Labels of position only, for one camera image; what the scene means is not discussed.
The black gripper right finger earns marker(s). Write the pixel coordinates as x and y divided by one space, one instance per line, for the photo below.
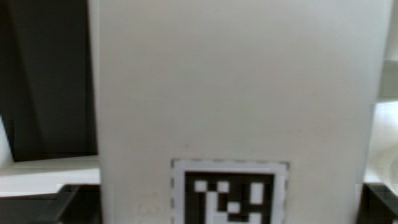
378 205

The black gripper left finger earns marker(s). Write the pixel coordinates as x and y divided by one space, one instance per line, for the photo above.
67 207

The white cabinet top block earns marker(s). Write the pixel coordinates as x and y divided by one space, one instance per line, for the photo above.
236 81

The white front fence bar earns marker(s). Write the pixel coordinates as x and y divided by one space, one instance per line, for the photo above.
382 160

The white fence bar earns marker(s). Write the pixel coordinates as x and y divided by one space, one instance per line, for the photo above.
382 160
37 177

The white left fence bar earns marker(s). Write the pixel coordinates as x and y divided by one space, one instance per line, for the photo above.
37 177

